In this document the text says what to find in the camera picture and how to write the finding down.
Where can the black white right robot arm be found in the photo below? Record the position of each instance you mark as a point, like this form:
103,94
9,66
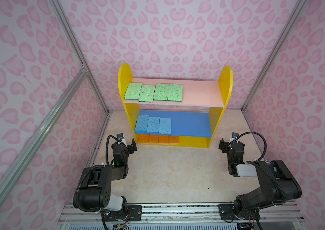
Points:
277,185

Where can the orange sponge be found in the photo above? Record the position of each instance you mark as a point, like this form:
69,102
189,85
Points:
143,139
174,140
153,139
163,139

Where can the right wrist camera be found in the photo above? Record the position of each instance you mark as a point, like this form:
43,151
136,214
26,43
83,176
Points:
234,136

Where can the green sponge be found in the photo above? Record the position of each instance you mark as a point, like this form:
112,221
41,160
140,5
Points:
146,93
133,91
161,92
175,93

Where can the right aluminium frame bar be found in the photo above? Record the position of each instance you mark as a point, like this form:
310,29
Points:
296,13

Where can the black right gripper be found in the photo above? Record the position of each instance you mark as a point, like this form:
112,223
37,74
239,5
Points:
225,144

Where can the green sponge bottom front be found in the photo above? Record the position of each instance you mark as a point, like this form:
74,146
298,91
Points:
146,93

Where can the left aluminium frame bars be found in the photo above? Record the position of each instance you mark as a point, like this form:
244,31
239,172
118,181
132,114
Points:
50,112

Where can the blue sponge front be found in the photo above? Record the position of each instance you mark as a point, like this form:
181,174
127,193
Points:
165,126

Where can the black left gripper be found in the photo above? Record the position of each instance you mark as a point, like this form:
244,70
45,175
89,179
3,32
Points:
134,147

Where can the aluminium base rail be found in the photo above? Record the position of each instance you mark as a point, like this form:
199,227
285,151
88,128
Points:
185,216

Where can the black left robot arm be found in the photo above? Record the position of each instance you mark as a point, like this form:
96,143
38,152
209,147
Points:
93,192

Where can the blue sponge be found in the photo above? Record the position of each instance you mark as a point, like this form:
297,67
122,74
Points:
153,125
142,123
165,126

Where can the yellow shelf with coloured boards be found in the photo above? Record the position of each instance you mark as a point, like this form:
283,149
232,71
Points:
180,113

